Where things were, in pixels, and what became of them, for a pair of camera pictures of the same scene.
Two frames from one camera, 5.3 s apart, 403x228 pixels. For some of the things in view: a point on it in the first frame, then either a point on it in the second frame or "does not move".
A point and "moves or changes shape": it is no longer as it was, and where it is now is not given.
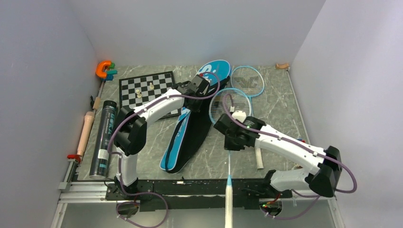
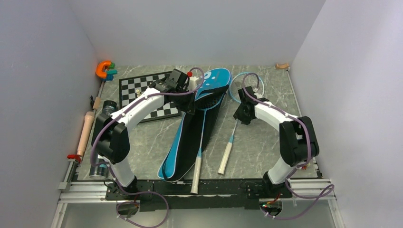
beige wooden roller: (89, 118) does not move
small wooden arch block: (282, 66) does not move
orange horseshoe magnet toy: (100, 66) does not move
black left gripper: (196, 108) → (189, 108)
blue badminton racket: (249, 80) moves or changes shape
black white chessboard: (134, 91) does not move
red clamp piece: (74, 156) does not move
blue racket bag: (191, 128) moves or changes shape
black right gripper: (228, 146) → (238, 115)
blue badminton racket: (222, 102) → (204, 104)
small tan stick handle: (97, 103) does not move
